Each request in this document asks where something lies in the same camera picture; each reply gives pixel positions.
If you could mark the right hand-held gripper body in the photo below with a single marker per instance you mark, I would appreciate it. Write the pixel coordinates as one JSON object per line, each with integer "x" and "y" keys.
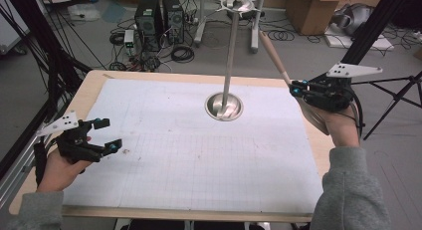
{"x": 331, "y": 94}

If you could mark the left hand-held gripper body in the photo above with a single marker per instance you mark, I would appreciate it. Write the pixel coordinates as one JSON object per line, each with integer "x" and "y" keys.
{"x": 74, "y": 145}

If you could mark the metal utensil stand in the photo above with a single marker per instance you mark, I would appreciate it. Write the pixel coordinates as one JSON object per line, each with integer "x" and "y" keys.
{"x": 230, "y": 57}

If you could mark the person's left hand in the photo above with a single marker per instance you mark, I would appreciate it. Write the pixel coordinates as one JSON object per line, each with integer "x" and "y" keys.
{"x": 58, "y": 173}

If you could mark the person's right hand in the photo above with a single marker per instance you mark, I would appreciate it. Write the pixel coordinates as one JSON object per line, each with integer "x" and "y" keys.
{"x": 345, "y": 127}

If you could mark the flat white board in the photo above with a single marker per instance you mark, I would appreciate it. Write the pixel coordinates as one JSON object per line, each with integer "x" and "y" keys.
{"x": 365, "y": 42}

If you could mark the black tripod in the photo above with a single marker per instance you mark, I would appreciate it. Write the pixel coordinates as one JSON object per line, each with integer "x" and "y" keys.
{"x": 394, "y": 97}

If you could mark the white metal floor stand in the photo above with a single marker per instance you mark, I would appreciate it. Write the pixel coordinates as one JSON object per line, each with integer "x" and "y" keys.
{"x": 254, "y": 37}

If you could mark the white grid mat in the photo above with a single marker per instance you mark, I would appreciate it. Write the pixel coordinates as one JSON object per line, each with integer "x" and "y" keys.
{"x": 182, "y": 163}

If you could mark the large brown cardboard box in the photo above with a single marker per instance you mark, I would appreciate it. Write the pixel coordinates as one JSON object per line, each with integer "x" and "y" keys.
{"x": 312, "y": 11}

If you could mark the grey rounded device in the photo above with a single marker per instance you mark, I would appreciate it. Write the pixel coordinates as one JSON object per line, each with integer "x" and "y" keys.
{"x": 353, "y": 19}

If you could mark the small grey box green light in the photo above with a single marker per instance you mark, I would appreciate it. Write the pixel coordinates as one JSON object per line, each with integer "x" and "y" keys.
{"x": 129, "y": 41}

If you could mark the clear plastic bag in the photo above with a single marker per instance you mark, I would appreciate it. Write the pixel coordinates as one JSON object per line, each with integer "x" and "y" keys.
{"x": 83, "y": 12}

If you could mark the silver aluminium rail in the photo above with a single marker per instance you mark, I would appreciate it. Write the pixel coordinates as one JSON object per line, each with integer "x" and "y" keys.
{"x": 16, "y": 177}

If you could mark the black aluminium frame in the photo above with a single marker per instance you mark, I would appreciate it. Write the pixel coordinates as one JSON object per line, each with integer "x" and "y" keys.
{"x": 56, "y": 64}

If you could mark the black aluminium frame post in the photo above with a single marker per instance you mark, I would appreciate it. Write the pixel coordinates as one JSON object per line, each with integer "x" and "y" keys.
{"x": 371, "y": 27}

